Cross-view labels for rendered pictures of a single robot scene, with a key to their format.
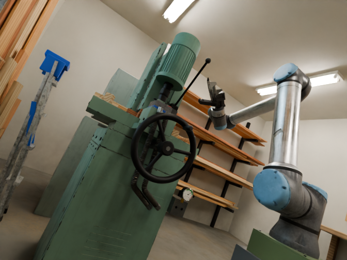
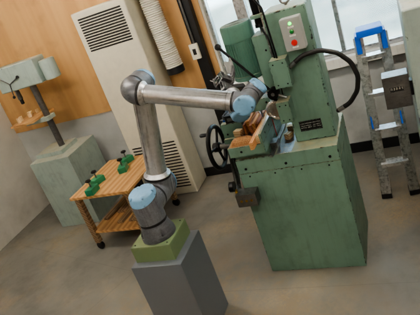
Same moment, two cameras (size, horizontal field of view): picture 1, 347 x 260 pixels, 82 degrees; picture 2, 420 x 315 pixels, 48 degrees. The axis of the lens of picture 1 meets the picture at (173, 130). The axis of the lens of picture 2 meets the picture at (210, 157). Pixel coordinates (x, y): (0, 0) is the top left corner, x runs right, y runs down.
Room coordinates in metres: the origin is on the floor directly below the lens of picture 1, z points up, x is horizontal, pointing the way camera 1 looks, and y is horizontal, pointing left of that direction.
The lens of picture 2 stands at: (2.85, -1.82, 1.86)
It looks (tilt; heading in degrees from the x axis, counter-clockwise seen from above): 22 degrees down; 140
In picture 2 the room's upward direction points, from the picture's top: 20 degrees counter-clockwise
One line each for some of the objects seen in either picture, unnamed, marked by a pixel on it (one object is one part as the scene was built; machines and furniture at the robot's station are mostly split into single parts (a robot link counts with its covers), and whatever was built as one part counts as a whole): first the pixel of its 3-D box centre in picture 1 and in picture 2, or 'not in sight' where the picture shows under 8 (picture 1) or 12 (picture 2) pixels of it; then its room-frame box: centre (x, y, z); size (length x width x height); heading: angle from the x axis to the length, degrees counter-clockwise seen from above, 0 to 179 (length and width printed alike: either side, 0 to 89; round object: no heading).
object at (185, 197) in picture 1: (185, 195); (233, 188); (1.04, -0.19, 0.65); 0.06 x 0.04 x 0.08; 113
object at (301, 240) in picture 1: (295, 234); (155, 226); (0.89, -0.67, 0.70); 0.19 x 0.19 x 0.10
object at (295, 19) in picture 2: not in sight; (293, 32); (1.48, 0.13, 1.40); 0.10 x 0.06 x 0.16; 23
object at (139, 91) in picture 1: (150, 96); (303, 70); (1.40, 0.25, 1.16); 0.22 x 0.22 x 0.72; 23
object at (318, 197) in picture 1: (302, 203); (147, 204); (0.89, -0.66, 0.83); 0.17 x 0.15 x 0.18; 114
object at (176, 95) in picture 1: (175, 97); (281, 72); (1.39, 0.08, 1.22); 0.09 x 0.08 x 0.15; 23
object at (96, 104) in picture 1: (146, 130); (250, 129); (1.02, 0.12, 0.87); 0.61 x 0.30 x 0.06; 113
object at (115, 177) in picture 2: not in sight; (127, 195); (-0.43, -0.03, 0.32); 0.66 x 0.57 x 0.64; 112
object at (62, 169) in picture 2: not in sight; (60, 140); (-1.27, 0.04, 0.79); 0.62 x 0.48 x 1.58; 26
